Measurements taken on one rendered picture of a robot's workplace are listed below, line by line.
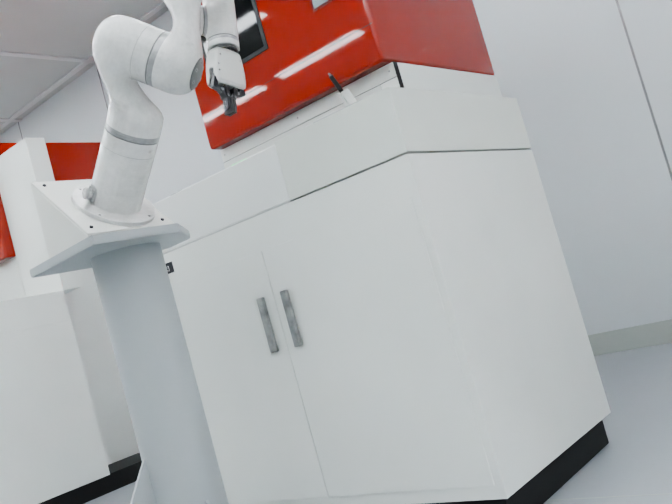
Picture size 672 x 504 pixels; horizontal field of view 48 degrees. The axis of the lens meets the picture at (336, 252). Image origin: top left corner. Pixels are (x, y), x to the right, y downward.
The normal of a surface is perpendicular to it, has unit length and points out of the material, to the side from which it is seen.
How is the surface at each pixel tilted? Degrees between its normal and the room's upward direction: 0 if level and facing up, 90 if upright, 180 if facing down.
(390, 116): 90
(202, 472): 90
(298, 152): 90
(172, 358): 90
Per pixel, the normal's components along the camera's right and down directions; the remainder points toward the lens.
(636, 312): -0.62, 0.11
